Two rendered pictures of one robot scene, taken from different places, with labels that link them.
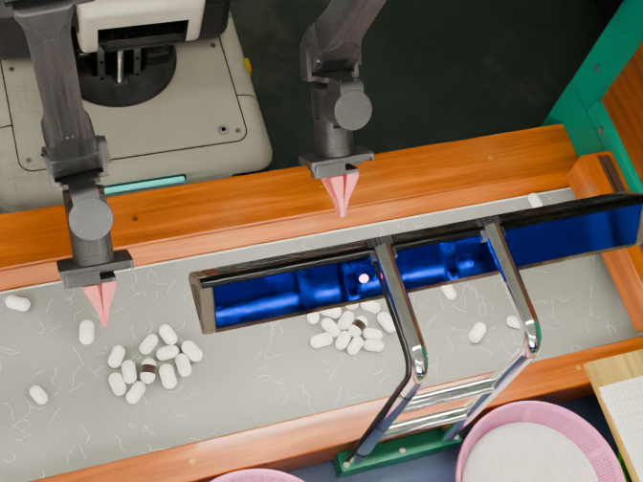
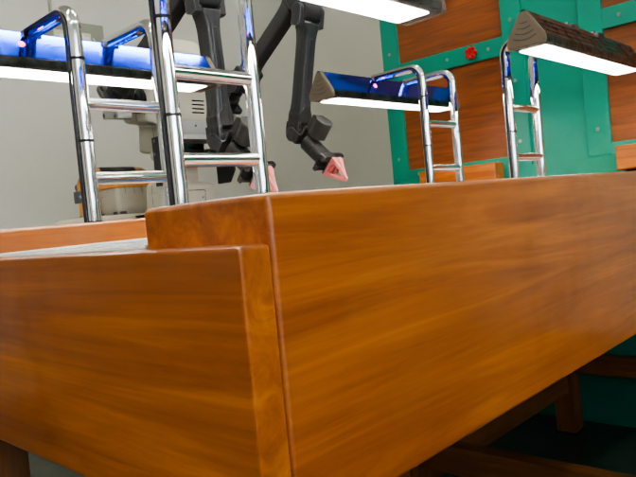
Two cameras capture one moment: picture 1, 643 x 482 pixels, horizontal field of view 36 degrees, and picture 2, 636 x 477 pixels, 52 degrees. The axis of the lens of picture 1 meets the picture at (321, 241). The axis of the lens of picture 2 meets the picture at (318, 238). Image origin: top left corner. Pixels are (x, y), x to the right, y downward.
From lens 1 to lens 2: 1.91 m
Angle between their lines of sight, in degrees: 59
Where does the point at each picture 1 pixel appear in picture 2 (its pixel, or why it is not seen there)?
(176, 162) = not seen: hidden behind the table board
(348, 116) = (324, 121)
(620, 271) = (469, 176)
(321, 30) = (293, 109)
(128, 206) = not seen: hidden behind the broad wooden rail
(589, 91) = (403, 170)
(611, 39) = (396, 142)
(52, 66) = (216, 45)
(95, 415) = not seen: hidden behind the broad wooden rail
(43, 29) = (212, 19)
